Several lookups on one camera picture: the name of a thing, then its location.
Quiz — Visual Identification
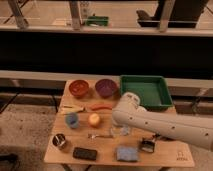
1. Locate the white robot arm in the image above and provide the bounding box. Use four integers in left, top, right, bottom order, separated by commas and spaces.
112, 92, 213, 151

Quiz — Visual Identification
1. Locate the blue folded towel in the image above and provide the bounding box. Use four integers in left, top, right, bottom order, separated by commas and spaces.
116, 146, 139, 162

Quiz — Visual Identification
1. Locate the purple bowl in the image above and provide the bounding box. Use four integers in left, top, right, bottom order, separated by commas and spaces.
95, 79, 118, 98

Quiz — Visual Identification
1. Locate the red chili pepper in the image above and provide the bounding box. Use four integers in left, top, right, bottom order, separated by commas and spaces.
90, 104, 112, 111

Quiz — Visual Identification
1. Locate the red bowl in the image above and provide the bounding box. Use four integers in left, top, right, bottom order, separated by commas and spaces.
69, 80, 89, 98

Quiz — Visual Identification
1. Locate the yellow apple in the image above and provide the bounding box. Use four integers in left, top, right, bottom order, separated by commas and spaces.
88, 113, 101, 127

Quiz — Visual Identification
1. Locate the yellow banana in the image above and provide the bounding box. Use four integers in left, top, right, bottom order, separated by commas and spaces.
59, 106, 85, 114

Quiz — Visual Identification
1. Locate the green plastic tray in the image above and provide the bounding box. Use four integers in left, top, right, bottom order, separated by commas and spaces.
120, 75, 173, 110

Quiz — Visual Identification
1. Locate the blue cup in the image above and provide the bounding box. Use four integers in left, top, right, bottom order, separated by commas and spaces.
65, 113, 79, 129

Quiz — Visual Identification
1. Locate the clear glass cup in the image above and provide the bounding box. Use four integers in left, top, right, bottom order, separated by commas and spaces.
110, 126, 131, 137

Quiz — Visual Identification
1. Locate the wooden table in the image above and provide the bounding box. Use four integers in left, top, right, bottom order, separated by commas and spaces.
44, 79, 195, 167

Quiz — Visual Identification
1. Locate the silver fork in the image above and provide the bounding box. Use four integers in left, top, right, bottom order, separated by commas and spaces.
88, 134, 113, 139

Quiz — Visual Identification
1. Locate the green box in background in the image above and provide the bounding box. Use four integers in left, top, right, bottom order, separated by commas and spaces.
86, 16, 109, 26

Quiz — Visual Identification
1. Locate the black sponge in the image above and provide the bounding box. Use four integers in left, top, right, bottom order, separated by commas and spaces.
73, 147, 97, 161

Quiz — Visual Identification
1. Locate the black binder clip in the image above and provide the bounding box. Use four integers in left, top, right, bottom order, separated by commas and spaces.
140, 138, 155, 153

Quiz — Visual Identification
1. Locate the metal can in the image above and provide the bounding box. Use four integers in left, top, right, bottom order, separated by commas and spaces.
52, 133, 67, 150

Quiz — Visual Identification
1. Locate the dark office chair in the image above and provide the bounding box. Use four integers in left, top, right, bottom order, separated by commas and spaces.
136, 0, 209, 28

